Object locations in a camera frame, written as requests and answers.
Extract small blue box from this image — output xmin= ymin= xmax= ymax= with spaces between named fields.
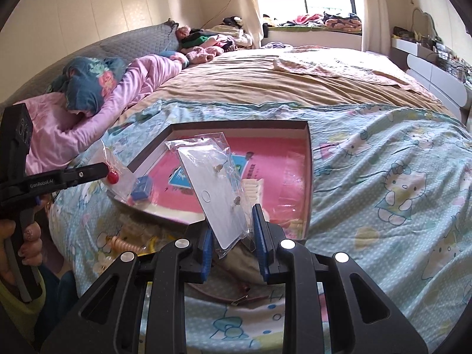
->
xmin=129 ymin=177 xmax=154 ymax=206

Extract clutter on dresser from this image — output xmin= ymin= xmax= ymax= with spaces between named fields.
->
xmin=392 ymin=26 xmax=472 ymax=82

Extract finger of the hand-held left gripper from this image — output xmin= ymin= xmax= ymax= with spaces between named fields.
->
xmin=55 ymin=163 xmax=110 ymax=190

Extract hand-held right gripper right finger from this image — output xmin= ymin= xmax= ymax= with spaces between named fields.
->
xmin=252 ymin=203 xmax=430 ymax=354

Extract pile of clothes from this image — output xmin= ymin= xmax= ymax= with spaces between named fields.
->
xmin=175 ymin=17 xmax=259 ymax=65

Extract wavy edge mirror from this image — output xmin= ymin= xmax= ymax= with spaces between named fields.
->
xmin=411 ymin=7 xmax=438 ymax=41

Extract blue floral pillow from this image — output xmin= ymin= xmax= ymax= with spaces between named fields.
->
xmin=46 ymin=56 xmax=128 ymax=117

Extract light blue cartoon bedsheet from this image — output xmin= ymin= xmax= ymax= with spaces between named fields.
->
xmin=48 ymin=99 xmax=472 ymax=354

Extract earring card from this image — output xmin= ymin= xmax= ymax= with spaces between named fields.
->
xmin=165 ymin=133 xmax=256 ymax=260

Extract person's left hand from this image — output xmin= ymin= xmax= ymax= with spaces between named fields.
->
xmin=0 ymin=199 xmax=50 ymax=288

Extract beige curtain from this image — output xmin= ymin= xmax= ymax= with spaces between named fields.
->
xmin=236 ymin=0 xmax=267 ymax=49
xmin=356 ymin=0 xmax=392 ymax=53

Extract shallow cardboard box pink inside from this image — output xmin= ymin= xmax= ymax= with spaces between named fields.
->
xmin=107 ymin=120 xmax=314 ymax=240

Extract yellow hair tie plastic bag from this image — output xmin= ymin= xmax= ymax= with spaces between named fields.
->
xmin=142 ymin=237 xmax=174 ymax=257

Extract person's leg in jeans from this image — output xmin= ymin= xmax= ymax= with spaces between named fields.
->
xmin=34 ymin=265 xmax=80 ymax=344

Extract grey quilted headboard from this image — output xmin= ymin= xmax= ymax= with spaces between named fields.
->
xmin=0 ymin=20 xmax=181 ymax=108

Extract orange spiral hair tie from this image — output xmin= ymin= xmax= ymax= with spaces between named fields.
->
xmin=111 ymin=237 xmax=138 ymax=256

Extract clothes on window seat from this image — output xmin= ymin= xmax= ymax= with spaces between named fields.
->
xmin=263 ymin=12 xmax=364 ymax=36

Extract white window seat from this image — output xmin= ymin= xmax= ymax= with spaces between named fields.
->
xmin=260 ymin=26 xmax=364 ymax=51

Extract pink quilt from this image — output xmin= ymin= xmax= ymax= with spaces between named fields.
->
xmin=13 ymin=53 xmax=189 ymax=176

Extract tan bedspread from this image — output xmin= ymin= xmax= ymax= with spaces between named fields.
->
xmin=118 ymin=48 xmax=455 ymax=119

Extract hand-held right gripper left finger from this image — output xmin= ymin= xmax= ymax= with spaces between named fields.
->
xmin=40 ymin=218 xmax=214 ymax=354

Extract white dresser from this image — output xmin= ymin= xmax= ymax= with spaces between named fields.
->
xmin=391 ymin=37 xmax=472 ymax=119

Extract red bead jewelry plastic bag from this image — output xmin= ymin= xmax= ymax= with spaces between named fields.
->
xmin=101 ymin=140 xmax=145 ymax=207

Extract brown strap wrist watch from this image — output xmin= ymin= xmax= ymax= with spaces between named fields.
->
xmin=186 ymin=247 xmax=266 ymax=305

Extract pale floral blanket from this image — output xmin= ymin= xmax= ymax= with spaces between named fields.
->
xmin=273 ymin=46 xmax=419 ymax=91

